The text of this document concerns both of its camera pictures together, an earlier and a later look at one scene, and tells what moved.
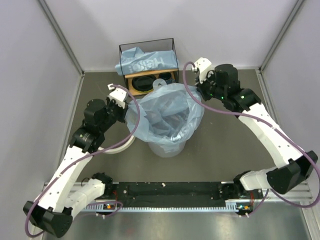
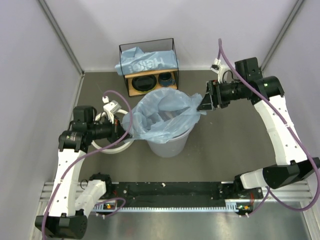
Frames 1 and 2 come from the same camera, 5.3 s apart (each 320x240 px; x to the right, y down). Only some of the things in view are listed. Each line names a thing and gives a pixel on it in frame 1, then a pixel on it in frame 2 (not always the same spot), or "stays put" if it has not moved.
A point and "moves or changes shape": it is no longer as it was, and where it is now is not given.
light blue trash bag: x=133 y=60 stays put
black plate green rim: x=144 y=84 stays put
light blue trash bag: x=169 y=115 moves or changes shape
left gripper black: x=123 y=111 → x=117 y=130
